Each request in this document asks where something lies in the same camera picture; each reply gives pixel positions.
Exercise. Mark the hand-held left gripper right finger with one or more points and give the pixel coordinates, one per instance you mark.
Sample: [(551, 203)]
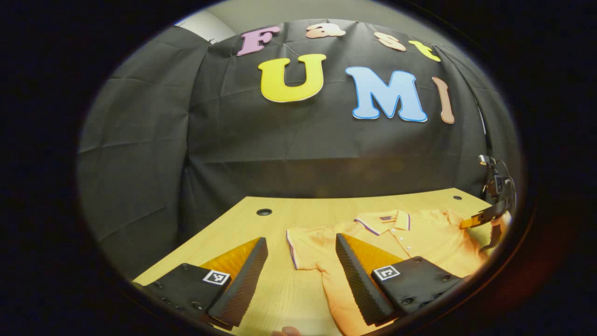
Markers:
[(359, 284)]

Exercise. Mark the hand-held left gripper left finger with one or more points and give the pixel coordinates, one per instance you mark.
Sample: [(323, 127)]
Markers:
[(245, 289)]

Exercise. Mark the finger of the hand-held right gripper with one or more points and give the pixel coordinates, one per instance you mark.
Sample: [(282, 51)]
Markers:
[(471, 221)]

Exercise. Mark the orange T-shirt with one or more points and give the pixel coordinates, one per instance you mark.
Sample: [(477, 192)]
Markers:
[(419, 242)]

